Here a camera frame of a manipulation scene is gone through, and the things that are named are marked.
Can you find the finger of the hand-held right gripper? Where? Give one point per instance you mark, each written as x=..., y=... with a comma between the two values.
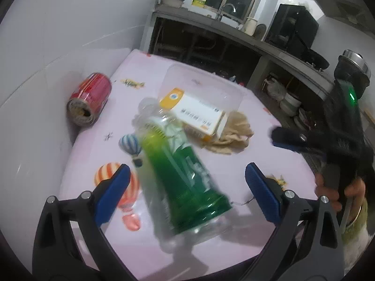
x=288, y=140

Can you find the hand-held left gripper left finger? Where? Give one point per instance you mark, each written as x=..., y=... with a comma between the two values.
x=114, y=187

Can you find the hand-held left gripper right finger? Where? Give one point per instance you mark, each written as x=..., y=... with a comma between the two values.
x=260, y=190

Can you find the beige cloth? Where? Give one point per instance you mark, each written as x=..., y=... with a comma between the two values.
x=235, y=131

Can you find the green label plastic bottle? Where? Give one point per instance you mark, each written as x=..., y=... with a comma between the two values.
x=178, y=175

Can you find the person's right hand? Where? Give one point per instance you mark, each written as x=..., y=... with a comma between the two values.
x=356, y=188

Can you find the stack of white bowls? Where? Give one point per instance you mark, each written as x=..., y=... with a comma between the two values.
x=290, y=104

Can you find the pink balloon print tablecloth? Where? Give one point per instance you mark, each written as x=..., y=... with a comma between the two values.
x=90, y=152

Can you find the white plastic bag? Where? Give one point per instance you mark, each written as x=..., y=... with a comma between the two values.
x=274, y=89

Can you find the black wok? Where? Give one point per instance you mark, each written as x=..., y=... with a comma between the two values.
x=318, y=60

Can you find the red drink can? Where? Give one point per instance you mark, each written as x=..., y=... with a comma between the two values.
x=93, y=89

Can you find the clear plastic container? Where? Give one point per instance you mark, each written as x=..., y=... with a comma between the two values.
x=205, y=83

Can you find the orange white medicine box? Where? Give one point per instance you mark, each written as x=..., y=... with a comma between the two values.
x=190, y=108

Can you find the black cabinet appliance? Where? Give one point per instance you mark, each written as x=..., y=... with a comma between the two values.
x=290, y=30

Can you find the grey kitchen counter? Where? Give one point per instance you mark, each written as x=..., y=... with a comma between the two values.
x=234, y=36

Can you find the metal faucet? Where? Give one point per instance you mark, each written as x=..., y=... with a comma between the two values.
x=228, y=7

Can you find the white basin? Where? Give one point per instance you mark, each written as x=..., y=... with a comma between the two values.
x=172, y=1

